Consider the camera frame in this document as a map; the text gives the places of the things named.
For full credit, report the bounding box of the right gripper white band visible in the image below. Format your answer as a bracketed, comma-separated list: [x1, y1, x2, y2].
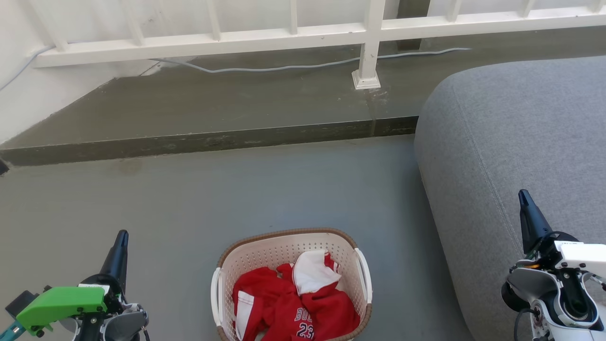
[518, 189, 606, 279]

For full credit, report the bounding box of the white perforated laundry basket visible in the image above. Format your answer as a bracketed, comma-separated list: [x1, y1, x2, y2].
[211, 228, 373, 341]

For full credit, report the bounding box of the white garment with red trim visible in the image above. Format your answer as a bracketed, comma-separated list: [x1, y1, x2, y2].
[291, 249, 342, 297]

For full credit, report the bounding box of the white metal railing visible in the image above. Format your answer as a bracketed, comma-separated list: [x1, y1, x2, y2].
[28, 0, 606, 90]

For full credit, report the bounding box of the grey fabric sofa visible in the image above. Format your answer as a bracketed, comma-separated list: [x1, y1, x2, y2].
[414, 55, 606, 341]

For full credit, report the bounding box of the red jersey with number print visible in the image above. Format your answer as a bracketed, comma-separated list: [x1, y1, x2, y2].
[232, 263, 361, 341]

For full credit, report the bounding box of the pale wall cable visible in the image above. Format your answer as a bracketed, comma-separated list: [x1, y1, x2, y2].
[0, 45, 55, 91]

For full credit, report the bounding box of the grey floor cable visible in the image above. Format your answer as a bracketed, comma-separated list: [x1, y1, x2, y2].
[151, 47, 472, 74]

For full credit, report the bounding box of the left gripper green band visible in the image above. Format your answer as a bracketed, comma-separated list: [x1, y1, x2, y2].
[16, 230, 130, 336]

